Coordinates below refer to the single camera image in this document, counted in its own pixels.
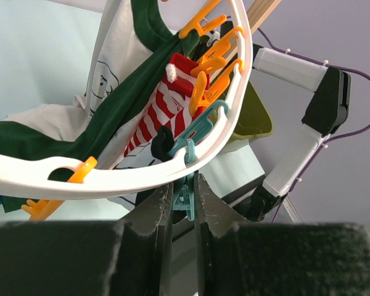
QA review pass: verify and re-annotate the orange clothes peg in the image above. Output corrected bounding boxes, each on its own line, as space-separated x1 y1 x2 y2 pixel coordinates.
189 57 244 118
195 27 244 74
21 156 97 221
178 0 227 39

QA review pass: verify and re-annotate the wooden clothes rack frame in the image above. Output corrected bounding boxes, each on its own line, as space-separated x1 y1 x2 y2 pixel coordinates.
223 0 281 62

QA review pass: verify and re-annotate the teal clothes peg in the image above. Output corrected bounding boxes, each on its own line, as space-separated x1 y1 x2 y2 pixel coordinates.
166 99 234 221

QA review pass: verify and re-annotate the green and white garment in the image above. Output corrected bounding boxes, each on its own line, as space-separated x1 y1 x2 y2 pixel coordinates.
0 0 201 213

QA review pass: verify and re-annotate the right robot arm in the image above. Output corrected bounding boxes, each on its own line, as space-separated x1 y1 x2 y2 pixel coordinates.
244 44 352 221

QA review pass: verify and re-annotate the red white santa sock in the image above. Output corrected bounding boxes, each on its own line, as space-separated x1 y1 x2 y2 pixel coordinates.
158 53 198 114

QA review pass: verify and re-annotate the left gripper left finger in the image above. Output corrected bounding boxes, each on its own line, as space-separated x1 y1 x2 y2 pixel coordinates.
0 184 173 295

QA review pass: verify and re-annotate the red white striped sock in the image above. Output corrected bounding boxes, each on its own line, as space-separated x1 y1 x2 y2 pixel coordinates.
124 90 193 157

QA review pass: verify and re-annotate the white pinstriped black-toe sock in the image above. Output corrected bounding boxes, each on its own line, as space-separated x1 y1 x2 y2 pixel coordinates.
114 126 174 170

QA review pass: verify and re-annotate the white plastic clip hanger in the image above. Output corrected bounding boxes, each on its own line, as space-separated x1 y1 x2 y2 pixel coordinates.
0 1 253 200

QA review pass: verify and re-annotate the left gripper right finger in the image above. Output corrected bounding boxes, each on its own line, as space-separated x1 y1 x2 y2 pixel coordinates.
194 174 370 295

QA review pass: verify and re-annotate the olive green plastic basket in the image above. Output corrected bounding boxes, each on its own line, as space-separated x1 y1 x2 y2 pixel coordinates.
221 81 273 154

